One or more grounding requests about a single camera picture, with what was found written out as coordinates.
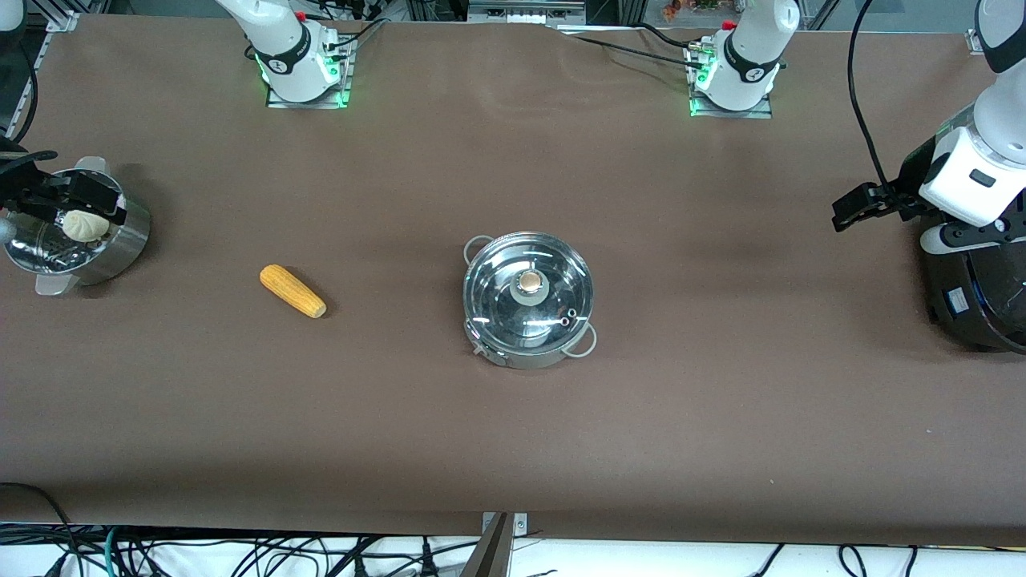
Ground yellow corn cob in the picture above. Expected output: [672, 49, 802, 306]
[259, 264, 328, 320]

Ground glass pot lid with knob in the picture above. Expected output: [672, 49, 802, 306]
[467, 233, 595, 351]

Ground steel steamer pot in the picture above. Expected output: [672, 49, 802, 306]
[2, 156, 151, 297]

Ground white steamed bun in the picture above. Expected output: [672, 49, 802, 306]
[63, 209, 111, 243]

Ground black rice cooker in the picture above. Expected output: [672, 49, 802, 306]
[920, 232, 1026, 355]

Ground colourful background items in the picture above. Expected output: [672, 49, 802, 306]
[661, 0, 726, 22]

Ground white flat strip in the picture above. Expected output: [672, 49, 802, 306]
[547, 22, 646, 38]

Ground brown table mat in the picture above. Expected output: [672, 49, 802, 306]
[0, 12, 1026, 547]

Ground grey equipment box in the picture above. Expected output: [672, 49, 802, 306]
[467, 0, 588, 25]

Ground black arm base cable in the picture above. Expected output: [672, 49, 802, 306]
[636, 22, 708, 52]
[325, 18, 391, 59]
[573, 34, 700, 71]

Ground steel pot with handles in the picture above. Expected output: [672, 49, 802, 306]
[463, 231, 599, 370]

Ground grey-brown support post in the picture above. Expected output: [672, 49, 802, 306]
[459, 513, 514, 577]

